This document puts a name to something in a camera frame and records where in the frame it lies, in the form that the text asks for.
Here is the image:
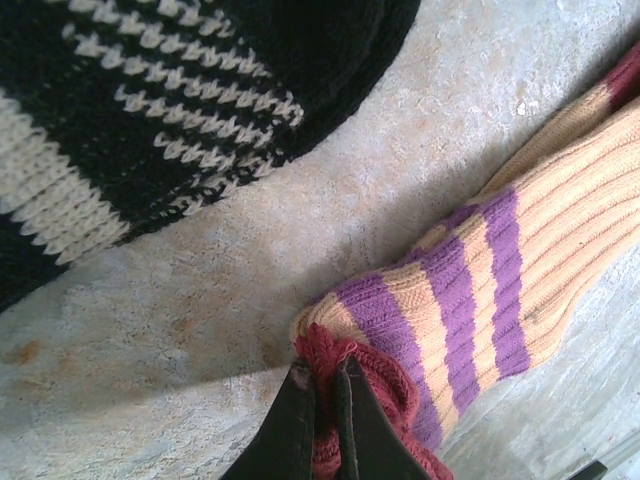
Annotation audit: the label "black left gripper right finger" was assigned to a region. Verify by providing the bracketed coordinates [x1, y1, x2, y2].
[333, 353, 401, 480]

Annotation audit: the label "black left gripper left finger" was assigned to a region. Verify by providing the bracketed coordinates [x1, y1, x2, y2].
[252, 359, 318, 480]

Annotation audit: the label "peach sock purple maroon stripes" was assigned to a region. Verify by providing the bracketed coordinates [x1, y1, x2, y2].
[289, 42, 640, 480]

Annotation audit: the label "black white striped sock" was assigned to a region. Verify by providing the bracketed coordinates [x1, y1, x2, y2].
[0, 0, 424, 314]

